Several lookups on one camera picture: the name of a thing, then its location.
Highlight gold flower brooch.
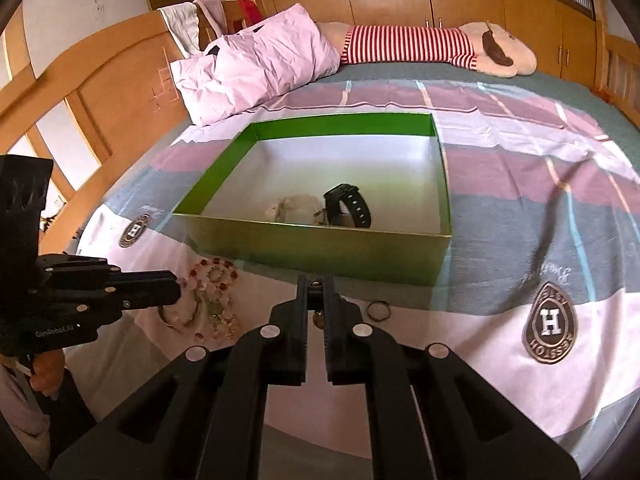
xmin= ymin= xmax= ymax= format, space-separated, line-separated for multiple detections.
xmin=312 ymin=311 xmax=324 ymax=330

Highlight silver bangle bracelet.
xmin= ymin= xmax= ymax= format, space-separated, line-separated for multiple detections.
xmin=158 ymin=284 xmax=204 ymax=332

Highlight red bead bracelet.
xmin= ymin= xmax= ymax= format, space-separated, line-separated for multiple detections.
xmin=188 ymin=257 xmax=242 ymax=342

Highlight person left hand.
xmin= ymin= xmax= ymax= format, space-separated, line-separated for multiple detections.
xmin=1 ymin=350 xmax=65 ymax=399

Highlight black wristwatch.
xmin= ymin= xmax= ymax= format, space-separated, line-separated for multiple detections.
xmin=323 ymin=183 xmax=372 ymax=229

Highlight green cardboard box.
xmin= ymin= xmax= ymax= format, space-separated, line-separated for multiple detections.
xmin=174 ymin=113 xmax=452 ymax=286

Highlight wooden headboard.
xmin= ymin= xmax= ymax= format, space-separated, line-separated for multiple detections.
xmin=1 ymin=11 xmax=188 ymax=254

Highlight plaid bed sheet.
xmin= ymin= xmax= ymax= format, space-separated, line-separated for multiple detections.
xmin=67 ymin=65 xmax=639 ymax=477

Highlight pink pillow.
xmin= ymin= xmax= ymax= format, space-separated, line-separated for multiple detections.
xmin=170 ymin=3 xmax=341 ymax=126

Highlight white cloth on headboard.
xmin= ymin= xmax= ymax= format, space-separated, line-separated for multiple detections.
xmin=160 ymin=0 xmax=228 ymax=58

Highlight striped plush toy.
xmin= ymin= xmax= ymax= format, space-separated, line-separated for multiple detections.
xmin=318 ymin=22 xmax=537 ymax=78

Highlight wooden footboard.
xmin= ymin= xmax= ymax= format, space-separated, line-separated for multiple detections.
xmin=592 ymin=0 xmax=639 ymax=127

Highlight small black ring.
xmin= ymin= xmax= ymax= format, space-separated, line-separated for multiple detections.
xmin=365 ymin=300 xmax=393 ymax=323

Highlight white bead bracelet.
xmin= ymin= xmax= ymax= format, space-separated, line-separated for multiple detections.
xmin=264 ymin=194 xmax=327 ymax=226

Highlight wooden wall cabinets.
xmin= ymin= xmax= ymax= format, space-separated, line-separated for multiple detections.
xmin=262 ymin=0 xmax=597 ymax=86

